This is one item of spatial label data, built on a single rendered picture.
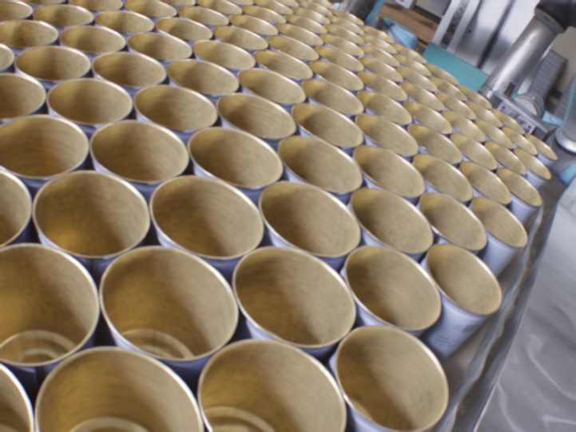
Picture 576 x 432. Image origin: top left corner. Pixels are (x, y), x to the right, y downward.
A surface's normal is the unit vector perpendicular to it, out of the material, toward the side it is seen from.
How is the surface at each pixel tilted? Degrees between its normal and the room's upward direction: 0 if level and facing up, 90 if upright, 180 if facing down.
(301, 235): 91
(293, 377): 90
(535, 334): 0
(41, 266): 92
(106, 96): 91
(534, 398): 0
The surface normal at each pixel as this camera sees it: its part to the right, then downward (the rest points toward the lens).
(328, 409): -0.91, -0.14
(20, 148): 0.73, 0.61
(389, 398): -0.81, 0.06
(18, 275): 0.52, 0.67
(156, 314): 0.15, 0.65
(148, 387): -0.26, 0.51
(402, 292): -0.65, 0.24
